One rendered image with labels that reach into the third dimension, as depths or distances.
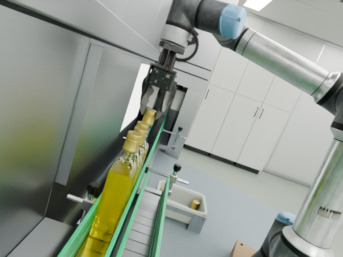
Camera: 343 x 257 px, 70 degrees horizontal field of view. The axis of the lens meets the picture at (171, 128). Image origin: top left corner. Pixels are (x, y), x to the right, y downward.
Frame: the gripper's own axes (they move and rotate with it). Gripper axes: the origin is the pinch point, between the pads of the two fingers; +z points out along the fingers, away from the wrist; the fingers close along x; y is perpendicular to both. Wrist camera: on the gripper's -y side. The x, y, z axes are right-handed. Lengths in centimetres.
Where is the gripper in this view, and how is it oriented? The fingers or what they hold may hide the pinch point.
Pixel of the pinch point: (150, 112)
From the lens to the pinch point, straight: 73.3
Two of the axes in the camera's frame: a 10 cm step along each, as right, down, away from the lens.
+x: 9.4, 3.4, 0.2
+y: -0.5, 2.2, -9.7
